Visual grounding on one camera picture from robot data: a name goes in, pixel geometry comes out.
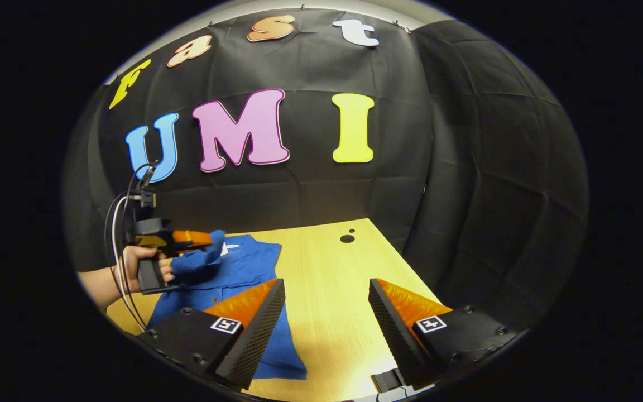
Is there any blue shirt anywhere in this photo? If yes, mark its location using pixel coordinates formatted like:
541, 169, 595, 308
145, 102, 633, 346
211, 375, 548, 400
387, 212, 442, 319
146, 229, 308, 381

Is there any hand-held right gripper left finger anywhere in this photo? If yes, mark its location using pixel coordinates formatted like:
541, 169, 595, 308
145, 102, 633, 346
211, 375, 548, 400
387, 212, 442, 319
135, 278, 287, 391

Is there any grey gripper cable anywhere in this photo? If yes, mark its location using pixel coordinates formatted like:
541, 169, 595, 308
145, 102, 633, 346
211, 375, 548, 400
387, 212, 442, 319
104, 193, 149, 330

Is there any black backdrop cloth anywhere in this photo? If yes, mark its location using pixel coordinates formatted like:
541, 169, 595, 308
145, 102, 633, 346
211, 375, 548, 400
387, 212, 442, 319
62, 7, 590, 336

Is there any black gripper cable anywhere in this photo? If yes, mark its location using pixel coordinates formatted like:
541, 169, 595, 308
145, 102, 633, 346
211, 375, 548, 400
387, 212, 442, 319
111, 162, 157, 333

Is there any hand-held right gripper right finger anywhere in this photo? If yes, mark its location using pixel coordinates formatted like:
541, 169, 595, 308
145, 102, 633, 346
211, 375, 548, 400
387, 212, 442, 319
368, 277, 526, 390

